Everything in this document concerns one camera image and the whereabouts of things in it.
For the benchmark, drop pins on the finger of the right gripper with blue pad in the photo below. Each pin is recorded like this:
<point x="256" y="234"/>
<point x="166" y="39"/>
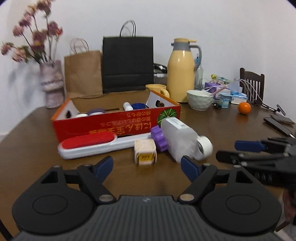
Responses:
<point x="249" y="146"/>

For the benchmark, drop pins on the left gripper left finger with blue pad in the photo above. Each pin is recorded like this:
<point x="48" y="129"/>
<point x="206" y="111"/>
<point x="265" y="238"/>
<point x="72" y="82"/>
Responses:
<point x="92" y="178"/>

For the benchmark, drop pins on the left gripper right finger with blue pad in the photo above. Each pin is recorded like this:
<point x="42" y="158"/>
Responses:
<point x="201" y="178"/>

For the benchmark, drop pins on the translucent plastic bottle white cap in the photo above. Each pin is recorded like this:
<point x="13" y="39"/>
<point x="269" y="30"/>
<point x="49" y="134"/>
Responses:
<point x="184" y="141"/>

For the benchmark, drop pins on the purple ridged lid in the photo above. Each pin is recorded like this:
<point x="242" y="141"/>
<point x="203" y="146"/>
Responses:
<point x="159" y="138"/>

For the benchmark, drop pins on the cream cube toy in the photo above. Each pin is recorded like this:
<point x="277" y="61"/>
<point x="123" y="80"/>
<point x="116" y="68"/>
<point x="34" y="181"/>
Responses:
<point x="145" y="152"/>

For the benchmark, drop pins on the blue ridged lid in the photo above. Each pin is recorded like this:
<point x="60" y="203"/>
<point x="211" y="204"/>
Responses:
<point x="137" y="106"/>

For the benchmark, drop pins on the person's right hand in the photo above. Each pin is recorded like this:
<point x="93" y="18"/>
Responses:
<point x="289" y="209"/>

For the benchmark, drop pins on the red white lint brush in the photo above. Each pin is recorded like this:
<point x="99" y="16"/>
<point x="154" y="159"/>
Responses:
<point x="96" y="143"/>

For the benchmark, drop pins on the orange fruit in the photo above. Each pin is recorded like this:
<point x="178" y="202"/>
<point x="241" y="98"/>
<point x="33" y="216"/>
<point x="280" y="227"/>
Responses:
<point x="244" y="108"/>

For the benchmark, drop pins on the black phone on table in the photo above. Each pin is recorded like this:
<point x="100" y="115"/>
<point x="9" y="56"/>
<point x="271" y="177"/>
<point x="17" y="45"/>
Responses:
<point x="280" y="123"/>

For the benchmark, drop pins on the tissue pack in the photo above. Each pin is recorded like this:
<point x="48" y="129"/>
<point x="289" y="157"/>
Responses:
<point x="238" y="98"/>

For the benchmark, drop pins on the small yogurt cup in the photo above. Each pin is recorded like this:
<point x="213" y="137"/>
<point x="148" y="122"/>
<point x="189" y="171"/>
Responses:
<point x="225" y="100"/>

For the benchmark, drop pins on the purple rimmed white lid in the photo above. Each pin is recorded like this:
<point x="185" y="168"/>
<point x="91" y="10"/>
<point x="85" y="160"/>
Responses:
<point x="96" y="111"/>

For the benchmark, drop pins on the dark wooden chair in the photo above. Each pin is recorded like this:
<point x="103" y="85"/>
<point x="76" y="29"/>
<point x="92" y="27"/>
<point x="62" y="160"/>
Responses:
<point x="252" y="85"/>

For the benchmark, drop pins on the white bowl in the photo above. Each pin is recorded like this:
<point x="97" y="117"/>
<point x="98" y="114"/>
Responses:
<point x="199" y="100"/>

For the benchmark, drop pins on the red orange cardboard box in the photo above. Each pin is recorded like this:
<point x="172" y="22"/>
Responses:
<point x="116" y="120"/>

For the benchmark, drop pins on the clear glass bottle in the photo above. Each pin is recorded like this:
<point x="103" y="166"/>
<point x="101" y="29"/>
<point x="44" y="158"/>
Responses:
<point x="198" y="74"/>

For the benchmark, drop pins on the yellow mug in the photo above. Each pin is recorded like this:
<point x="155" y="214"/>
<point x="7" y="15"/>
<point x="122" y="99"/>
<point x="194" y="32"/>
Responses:
<point x="159" y="88"/>

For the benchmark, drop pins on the brown paper bag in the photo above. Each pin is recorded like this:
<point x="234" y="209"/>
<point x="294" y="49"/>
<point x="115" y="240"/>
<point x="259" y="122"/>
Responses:
<point x="82" y="68"/>

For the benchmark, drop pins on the yellow thermos jug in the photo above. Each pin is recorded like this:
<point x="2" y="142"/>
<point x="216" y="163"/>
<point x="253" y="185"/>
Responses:
<point x="181" y="69"/>

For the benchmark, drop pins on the black rice cooker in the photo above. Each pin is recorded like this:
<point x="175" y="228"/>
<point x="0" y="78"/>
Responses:
<point x="160" y="74"/>

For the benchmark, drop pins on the pink knitted-look vase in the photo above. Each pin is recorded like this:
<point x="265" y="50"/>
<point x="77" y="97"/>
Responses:
<point x="52" y="83"/>

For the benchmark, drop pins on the black paper bag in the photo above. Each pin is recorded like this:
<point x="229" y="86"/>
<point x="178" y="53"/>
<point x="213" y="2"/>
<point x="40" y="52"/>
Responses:
<point x="127" y="62"/>

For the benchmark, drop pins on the dried pink flower bouquet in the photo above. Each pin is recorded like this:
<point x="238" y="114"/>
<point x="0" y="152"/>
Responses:
<point x="40" y="34"/>

